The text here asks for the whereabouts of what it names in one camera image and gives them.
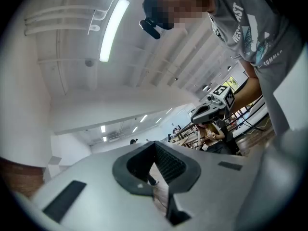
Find grey printed t-shirt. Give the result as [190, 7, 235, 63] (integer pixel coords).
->
[206, 0, 304, 137]

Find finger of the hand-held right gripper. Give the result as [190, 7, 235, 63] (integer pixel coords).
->
[194, 102, 220, 114]
[191, 106, 226, 125]

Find group of ceiling light panels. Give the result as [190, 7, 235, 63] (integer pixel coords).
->
[100, 107, 173, 143]

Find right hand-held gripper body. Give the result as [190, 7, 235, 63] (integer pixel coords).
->
[206, 84, 236, 112]

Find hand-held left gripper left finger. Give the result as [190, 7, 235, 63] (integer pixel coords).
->
[26, 141, 177, 231]

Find white ceiling pipes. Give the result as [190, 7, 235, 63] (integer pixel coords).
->
[24, 4, 108, 36]

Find long ceiling tube light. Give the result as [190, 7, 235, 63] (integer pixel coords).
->
[99, 0, 131, 63]

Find person's right forearm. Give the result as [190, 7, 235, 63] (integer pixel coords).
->
[230, 59, 263, 113]

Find black head camera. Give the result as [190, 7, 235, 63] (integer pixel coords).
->
[139, 17, 161, 40]

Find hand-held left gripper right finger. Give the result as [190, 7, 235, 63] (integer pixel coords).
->
[154, 141, 260, 231]

